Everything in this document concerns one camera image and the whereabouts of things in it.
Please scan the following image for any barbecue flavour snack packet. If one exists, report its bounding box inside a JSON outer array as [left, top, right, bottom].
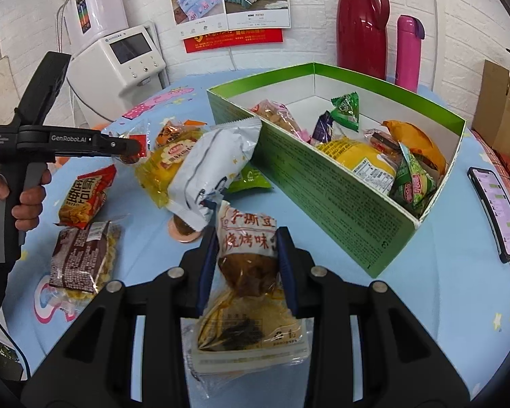
[[197, 201, 304, 353]]

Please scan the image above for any red fried snack packet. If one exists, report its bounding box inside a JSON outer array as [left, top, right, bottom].
[[57, 165, 117, 230]]

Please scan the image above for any peppa pig tablecloth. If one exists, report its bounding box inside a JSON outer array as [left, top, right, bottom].
[[2, 70, 510, 407]]

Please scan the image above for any brown label snack bag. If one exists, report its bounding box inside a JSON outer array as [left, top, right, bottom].
[[49, 220, 122, 306]]

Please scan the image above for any white water dispenser machine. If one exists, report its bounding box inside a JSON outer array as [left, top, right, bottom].
[[63, 0, 166, 128]]

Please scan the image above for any yellow cookie bag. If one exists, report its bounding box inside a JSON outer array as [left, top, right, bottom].
[[117, 117, 207, 208]]

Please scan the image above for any clear wrapped cake packet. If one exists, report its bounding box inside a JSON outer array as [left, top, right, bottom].
[[182, 319, 313, 399]]

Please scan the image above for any smartphone with black case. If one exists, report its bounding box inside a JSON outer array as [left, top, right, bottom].
[[467, 167, 510, 264]]

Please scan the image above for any white silver snack bag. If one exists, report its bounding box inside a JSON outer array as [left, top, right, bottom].
[[167, 117, 262, 231]]

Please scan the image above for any green cardboard box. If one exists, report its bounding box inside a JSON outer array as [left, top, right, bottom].
[[207, 63, 466, 277]]

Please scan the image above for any yellow snack packet in box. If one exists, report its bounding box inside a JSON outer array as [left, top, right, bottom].
[[316, 137, 396, 194]]

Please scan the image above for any orange bread packet in box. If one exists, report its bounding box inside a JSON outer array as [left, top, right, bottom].
[[381, 120, 447, 176]]

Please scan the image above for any green triangular snack packet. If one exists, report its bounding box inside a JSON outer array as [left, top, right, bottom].
[[226, 163, 273, 193]]

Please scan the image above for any pink wrapped snack packet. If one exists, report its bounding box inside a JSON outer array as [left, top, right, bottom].
[[250, 100, 310, 142]]

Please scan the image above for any purple green candy packet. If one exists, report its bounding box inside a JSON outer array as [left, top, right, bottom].
[[310, 92, 360, 146]]

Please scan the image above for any brown cardboard box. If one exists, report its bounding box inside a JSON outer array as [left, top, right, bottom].
[[472, 60, 510, 157]]

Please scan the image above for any pink thermos bottle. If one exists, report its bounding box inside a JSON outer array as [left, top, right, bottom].
[[395, 15, 425, 92]]

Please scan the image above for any dark red thermos jug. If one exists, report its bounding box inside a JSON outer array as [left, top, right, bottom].
[[336, 0, 391, 79]]

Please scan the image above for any bedding wall calendar poster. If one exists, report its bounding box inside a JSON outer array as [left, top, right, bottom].
[[170, 0, 291, 53]]

